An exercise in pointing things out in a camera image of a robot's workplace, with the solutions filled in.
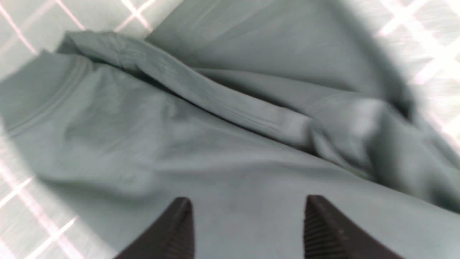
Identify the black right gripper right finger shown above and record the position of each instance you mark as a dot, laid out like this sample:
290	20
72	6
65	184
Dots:
329	234

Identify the green long-sleeved shirt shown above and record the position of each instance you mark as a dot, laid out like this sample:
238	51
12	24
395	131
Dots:
244	107

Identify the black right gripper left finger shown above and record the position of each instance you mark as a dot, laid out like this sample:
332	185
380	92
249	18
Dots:
171	236

